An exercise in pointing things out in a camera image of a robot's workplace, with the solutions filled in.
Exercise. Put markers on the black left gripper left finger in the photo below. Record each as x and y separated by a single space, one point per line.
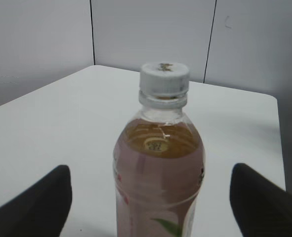
42 209

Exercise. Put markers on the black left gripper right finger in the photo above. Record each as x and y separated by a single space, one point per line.
260 208

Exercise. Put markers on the peach oolong tea bottle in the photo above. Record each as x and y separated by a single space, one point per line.
159 167

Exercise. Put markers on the white bottle cap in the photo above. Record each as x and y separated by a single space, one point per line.
164 79

